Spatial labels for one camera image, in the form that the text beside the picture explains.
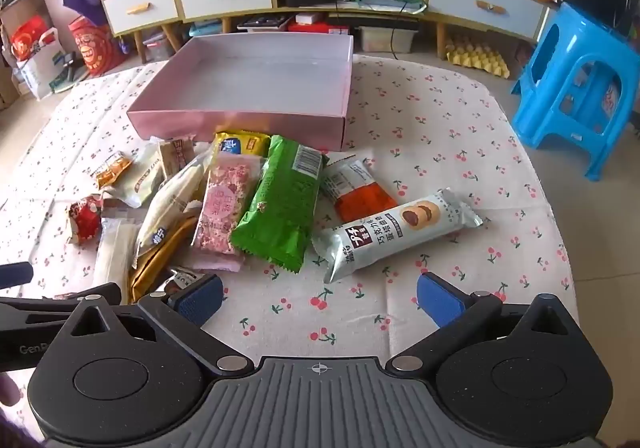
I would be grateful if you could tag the translucent white snack packet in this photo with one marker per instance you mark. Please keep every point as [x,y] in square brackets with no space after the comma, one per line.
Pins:
[112,253]

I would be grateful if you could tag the blue lid storage bin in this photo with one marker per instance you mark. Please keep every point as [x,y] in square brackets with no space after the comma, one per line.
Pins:
[202,29]

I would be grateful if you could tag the orange white snack packet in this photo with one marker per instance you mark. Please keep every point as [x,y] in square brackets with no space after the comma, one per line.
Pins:
[360,195]

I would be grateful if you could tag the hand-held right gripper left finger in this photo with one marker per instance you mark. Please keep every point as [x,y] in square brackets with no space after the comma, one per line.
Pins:
[200,302]

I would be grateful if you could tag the red gift bag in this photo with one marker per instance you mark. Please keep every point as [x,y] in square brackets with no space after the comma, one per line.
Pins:
[27,37]

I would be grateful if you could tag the cherry print tablecloth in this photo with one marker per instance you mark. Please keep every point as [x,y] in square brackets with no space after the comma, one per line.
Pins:
[450,127]

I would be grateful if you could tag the white brown snack packet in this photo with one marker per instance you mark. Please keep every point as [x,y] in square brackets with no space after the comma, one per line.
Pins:
[172,280]

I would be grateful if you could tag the green snack packet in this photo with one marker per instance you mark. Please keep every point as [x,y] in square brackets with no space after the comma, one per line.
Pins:
[280,213]

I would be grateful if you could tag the pink cardboard box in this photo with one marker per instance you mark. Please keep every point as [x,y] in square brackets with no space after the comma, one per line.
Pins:
[250,77]

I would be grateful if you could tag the pale tart picture snack packet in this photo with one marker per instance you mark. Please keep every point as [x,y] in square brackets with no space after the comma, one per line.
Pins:
[395,230]

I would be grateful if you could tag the yellow egg tray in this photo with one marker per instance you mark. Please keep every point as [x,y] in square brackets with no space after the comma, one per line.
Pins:
[477,57]

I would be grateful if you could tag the cream snack packet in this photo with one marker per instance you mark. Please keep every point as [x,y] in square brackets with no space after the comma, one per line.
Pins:
[142,183]

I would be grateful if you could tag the red shoe box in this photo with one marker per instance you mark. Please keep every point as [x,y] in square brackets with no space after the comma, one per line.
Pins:
[339,27]

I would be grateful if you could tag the blue plastic stool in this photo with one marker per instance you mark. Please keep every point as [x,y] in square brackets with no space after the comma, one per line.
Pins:
[585,27]

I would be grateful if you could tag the long white cake packet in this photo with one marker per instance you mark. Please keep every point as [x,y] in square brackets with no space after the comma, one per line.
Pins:
[170,208]

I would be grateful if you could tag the person's left hand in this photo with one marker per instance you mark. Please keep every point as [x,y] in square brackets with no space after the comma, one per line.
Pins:
[7,390]

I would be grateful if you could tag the red round bag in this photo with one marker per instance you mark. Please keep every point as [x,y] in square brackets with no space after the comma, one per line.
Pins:
[92,47]

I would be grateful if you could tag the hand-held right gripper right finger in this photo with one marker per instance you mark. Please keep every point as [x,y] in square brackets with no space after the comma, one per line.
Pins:
[440,302]

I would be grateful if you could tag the brown biscuit packet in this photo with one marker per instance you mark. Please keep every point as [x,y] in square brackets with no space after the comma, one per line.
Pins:
[176,156]

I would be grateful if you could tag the mustard brown snack packet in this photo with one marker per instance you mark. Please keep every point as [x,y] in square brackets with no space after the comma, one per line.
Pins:
[160,263]

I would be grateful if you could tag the yellow snack packet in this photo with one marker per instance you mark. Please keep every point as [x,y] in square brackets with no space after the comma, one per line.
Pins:
[240,143]

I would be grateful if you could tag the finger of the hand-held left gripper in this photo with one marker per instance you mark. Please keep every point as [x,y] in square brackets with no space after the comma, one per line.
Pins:
[35,307]
[15,274]

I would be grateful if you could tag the pink flowered snack packet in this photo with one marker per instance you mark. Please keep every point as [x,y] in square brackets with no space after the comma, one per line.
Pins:
[222,208]

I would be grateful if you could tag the white shopping bag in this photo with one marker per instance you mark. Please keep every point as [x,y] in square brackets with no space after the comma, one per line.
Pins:
[37,72]

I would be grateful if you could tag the red white snack packet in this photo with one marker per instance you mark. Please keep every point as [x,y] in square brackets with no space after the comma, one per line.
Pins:
[85,220]

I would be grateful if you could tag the clear storage bin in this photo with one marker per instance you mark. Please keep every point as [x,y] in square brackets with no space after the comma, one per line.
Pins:
[385,40]

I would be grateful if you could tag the small orange snack packet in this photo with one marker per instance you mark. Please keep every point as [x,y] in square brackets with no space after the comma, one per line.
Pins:
[112,170]

